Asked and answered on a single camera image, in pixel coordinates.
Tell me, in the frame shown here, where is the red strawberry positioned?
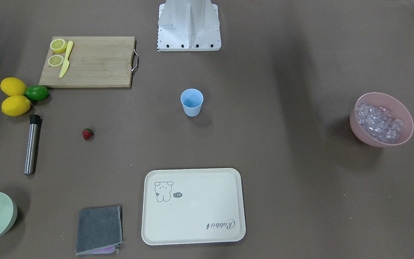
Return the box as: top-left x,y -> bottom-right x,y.
82,128 -> 94,140

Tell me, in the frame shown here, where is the pile of clear ice cubes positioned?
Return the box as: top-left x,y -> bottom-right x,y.
355,101 -> 404,144

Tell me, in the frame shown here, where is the light blue plastic cup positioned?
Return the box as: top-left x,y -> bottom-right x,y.
180,88 -> 204,117

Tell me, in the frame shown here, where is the pink bowl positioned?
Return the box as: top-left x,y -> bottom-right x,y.
349,92 -> 414,147

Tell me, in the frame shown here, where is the cream rabbit tray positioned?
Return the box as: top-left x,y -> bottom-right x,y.
141,168 -> 246,245

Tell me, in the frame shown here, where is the wooden cutting board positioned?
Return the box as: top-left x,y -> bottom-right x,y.
39,36 -> 138,88

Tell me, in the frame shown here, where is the yellow plastic knife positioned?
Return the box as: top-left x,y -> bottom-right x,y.
59,41 -> 74,78

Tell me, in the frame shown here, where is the grey folded cloth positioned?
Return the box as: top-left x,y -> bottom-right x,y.
75,205 -> 123,256

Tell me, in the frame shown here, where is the upper lemon half slice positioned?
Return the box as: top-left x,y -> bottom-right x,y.
50,38 -> 67,54

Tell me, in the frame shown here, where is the lemon half slice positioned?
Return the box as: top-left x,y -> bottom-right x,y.
47,54 -> 64,67
50,38 -> 67,54

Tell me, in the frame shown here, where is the lower lemon half slice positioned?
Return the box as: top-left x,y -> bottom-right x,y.
47,54 -> 64,67

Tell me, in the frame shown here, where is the green lime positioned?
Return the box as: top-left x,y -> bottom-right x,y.
24,85 -> 49,101

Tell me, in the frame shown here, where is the steel muddler black tip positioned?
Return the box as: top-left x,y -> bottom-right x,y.
24,114 -> 42,175

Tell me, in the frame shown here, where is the lower whole yellow lemon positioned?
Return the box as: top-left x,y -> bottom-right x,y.
1,95 -> 31,117

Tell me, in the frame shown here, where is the whole yellow lemon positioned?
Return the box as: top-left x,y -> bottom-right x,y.
0,77 -> 27,96
1,95 -> 31,117

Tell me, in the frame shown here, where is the upper whole yellow lemon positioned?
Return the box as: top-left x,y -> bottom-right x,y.
0,77 -> 27,96

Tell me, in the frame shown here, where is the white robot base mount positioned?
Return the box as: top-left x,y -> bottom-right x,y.
157,0 -> 222,51

